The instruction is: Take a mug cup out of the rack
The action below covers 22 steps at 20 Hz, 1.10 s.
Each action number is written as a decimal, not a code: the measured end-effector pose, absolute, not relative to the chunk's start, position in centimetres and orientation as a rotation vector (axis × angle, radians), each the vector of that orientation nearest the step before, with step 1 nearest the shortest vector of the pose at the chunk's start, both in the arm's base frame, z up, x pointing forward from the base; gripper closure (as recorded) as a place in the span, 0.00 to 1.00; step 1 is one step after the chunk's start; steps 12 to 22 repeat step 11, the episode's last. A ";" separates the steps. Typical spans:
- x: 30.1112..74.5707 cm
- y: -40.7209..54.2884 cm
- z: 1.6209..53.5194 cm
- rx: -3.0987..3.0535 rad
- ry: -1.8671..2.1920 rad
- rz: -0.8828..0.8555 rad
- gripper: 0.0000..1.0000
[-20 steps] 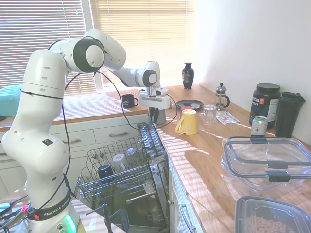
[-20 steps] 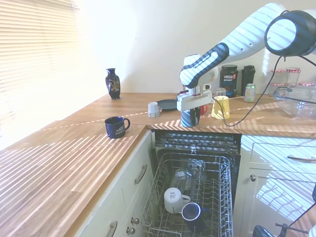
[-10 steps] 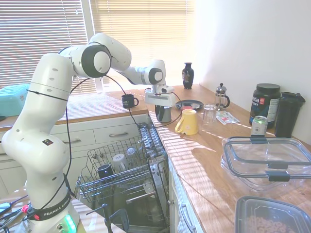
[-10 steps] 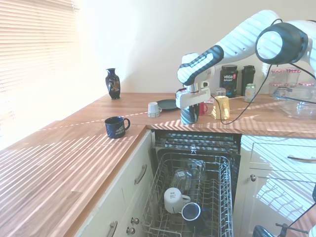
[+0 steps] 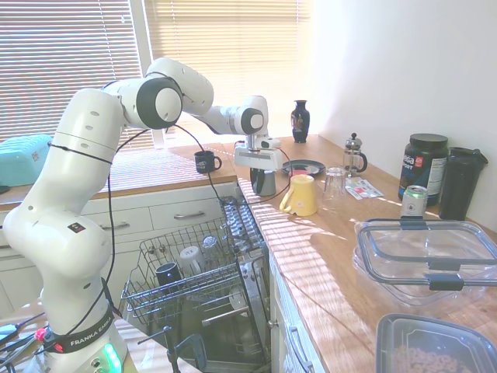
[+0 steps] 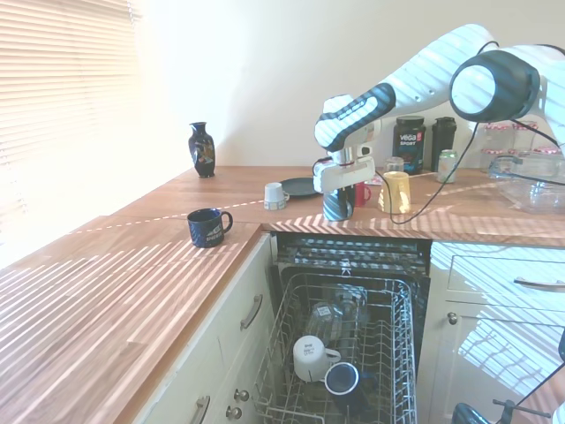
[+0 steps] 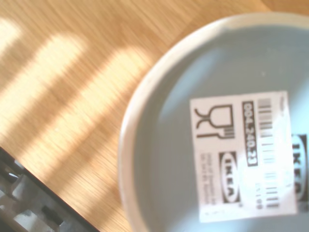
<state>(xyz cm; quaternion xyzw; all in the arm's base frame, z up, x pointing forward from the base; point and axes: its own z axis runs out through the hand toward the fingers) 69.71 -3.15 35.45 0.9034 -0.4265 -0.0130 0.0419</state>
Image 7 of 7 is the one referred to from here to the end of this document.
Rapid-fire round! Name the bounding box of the grey mug with barcode label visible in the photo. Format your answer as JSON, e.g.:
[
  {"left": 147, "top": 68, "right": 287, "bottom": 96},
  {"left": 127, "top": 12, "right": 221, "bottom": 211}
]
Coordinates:
[{"left": 117, "top": 12, "right": 309, "bottom": 232}]

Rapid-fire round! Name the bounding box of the dishwasher rack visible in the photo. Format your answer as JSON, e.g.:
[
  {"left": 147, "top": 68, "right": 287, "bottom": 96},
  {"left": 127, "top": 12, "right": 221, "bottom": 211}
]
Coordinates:
[{"left": 0, "top": 145, "right": 101, "bottom": 232}]

